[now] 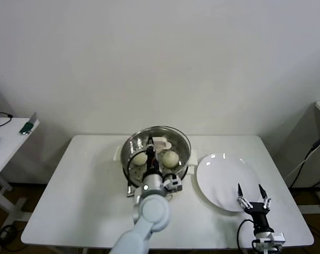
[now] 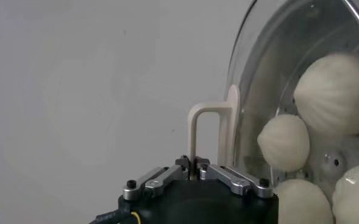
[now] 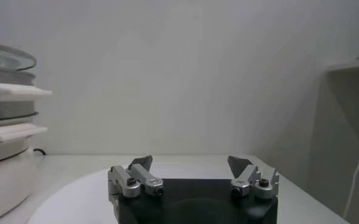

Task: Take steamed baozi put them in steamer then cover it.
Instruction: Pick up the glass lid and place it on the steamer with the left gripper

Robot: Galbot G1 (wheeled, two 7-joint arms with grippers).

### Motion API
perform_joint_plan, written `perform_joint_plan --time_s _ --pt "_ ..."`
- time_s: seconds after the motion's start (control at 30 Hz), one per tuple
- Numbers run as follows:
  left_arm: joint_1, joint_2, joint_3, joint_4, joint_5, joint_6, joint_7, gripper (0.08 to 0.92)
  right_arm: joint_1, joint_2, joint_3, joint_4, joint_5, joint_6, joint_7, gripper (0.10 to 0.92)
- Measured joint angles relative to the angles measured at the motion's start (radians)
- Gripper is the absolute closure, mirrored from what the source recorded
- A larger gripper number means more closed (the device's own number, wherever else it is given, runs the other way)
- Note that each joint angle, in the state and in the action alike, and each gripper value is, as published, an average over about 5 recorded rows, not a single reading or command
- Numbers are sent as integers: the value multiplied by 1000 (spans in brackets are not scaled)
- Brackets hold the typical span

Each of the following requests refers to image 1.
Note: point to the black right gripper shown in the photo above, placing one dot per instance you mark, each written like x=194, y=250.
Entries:
x=259, y=215

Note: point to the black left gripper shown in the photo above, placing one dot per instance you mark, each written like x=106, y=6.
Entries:
x=152, y=164

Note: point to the round glass pot lid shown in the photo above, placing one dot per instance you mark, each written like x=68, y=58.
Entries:
x=162, y=143

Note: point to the white steamed baozi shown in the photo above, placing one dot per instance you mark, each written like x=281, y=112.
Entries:
x=171, y=160
x=139, y=160

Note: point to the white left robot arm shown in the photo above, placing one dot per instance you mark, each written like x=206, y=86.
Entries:
x=151, y=211

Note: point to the perforated steel steamer basket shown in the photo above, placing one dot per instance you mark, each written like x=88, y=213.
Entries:
x=184, y=158

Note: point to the round white plate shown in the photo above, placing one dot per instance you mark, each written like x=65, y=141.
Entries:
x=223, y=180

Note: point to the white side table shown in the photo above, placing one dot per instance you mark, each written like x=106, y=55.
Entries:
x=9, y=143

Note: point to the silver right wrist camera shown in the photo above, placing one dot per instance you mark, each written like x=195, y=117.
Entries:
x=278, y=237

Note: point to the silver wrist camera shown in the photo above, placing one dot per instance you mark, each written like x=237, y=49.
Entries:
x=173, y=185
x=278, y=237

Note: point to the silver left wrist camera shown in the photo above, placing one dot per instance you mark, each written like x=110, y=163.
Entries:
x=173, y=185

